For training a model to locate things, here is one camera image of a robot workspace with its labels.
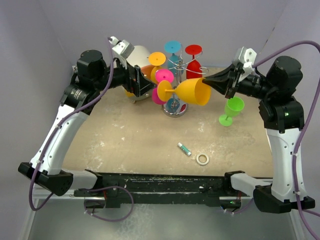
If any orange wine glass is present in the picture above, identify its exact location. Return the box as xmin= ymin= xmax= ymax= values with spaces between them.
xmin=147 ymin=51 xmax=167 ymax=85
xmin=157 ymin=77 xmax=211 ymax=106

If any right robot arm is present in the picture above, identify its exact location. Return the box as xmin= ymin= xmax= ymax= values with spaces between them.
xmin=203 ymin=56 xmax=316 ymax=214

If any green plastic wine glass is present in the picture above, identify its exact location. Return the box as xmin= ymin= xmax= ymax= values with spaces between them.
xmin=218 ymin=96 xmax=245 ymax=127

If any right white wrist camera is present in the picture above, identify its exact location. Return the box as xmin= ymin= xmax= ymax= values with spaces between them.
xmin=232 ymin=46 xmax=257 ymax=83

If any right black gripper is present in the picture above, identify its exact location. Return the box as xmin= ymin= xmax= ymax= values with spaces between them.
xmin=203 ymin=61 xmax=276 ymax=100

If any red plastic wine glass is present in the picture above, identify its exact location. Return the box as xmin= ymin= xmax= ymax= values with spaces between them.
xmin=185 ymin=44 xmax=203 ymax=79

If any chrome wine glass rack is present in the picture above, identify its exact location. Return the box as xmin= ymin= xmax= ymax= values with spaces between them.
xmin=162 ymin=50 xmax=209 ymax=118

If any orange wine glass front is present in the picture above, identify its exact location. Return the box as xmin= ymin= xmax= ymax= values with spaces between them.
xmin=147 ymin=51 xmax=167 ymax=85

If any pink plastic wine glass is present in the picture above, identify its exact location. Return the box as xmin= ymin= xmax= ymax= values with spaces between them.
xmin=151 ymin=69 xmax=175 ymax=106

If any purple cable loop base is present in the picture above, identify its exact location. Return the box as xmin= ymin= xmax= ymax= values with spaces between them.
xmin=84 ymin=184 xmax=137 ymax=222

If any round white drawer cabinet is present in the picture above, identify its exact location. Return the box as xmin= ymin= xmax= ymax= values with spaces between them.
xmin=124 ymin=45 xmax=154 ymax=104

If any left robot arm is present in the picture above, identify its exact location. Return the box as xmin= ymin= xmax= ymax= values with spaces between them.
xmin=18 ymin=46 xmax=156 ymax=196

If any small white green tube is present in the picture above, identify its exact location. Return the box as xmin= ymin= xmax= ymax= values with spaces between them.
xmin=177 ymin=142 xmax=192 ymax=157

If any blue plastic wine glass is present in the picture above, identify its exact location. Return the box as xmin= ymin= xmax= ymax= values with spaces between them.
xmin=164 ymin=40 xmax=183 ymax=77

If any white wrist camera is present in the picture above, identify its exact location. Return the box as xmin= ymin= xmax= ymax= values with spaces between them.
xmin=232 ymin=46 xmax=257 ymax=83
xmin=107 ymin=36 xmax=135 ymax=69

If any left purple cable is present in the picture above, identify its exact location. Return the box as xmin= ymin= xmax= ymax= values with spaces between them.
xmin=28 ymin=37 xmax=115 ymax=211

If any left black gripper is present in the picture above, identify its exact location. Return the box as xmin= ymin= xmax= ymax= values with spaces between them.
xmin=94 ymin=54 xmax=156 ymax=96

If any black base frame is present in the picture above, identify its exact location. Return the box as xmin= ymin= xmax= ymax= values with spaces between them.
xmin=74 ymin=172 xmax=246 ymax=209

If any white tape roll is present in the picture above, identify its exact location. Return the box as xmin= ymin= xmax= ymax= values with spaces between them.
xmin=196 ymin=153 xmax=210 ymax=166

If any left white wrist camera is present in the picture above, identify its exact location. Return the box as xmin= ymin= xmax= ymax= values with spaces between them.
xmin=107 ymin=36 xmax=135 ymax=69

